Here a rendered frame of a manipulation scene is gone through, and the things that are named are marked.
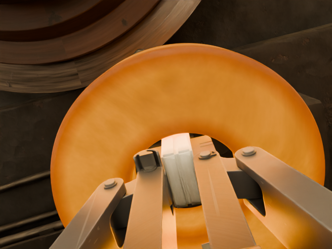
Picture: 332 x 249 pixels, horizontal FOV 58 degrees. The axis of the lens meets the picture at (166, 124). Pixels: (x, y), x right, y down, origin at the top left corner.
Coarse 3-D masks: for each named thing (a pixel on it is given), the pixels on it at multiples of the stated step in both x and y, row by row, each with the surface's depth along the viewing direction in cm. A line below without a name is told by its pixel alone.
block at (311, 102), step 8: (304, 96) 38; (312, 104) 35; (320, 104) 35; (312, 112) 35; (320, 112) 35; (320, 120) 35; (320, 128) 36; (328, 144) 37; (328, 152) 37; (328, 160) 37; (328, 168) 37; (328, 176) 37; (328, 184) 38
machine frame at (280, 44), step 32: (224, 0) 47; (256, 0) 47; (288, 0) 47; (320, 0) 47; (192, 32) 48; (224, 32) 48; (256, 32) 48; (288, 32) 48; (320, 32) 43; (288, 64) 44; (320, 64) 44; (0, 96) 51; (32, 96) 51; (64, 96) 46; (320, 96) 45; (0, 128) 47; (32, 128) 47; (0, 160) 48; (32, 160) 48; (32, 192) 50; (0, 224) 52; (32, 224) 52
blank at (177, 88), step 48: (192, 48) 15; (96, 96) 15; (144, 96) 15; (192, 96) 15; (240, 96) 15; (288, 96) 15; (96, 144) 16; (144, 144) 16; (240, 144) 16; (288, 144) 16; (192, 240) 18
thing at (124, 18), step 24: (48, 0) 29; (72, 0) 29; (96, 0) 29; (120, 0) 31; (144, 0) 31; (0, 24) 30; (24, 24) 30; (48, 24) 30; (72, 24) 31; (96, 24) 32; (120, 24) 32; (0, 48) 33; (24, 48) 33; (48, 48) 33; (72, 48) 32; (96, 48) 33
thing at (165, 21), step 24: (168, 0) 33; (192, 0) 33; (144, 24) 33; (168, 24) 33; (120, 48) 34; (144, 48) 34; (0, 72) 35; (24, 72) 35; (48, 72) 35; (72, 72) 35; (96, 72) 35
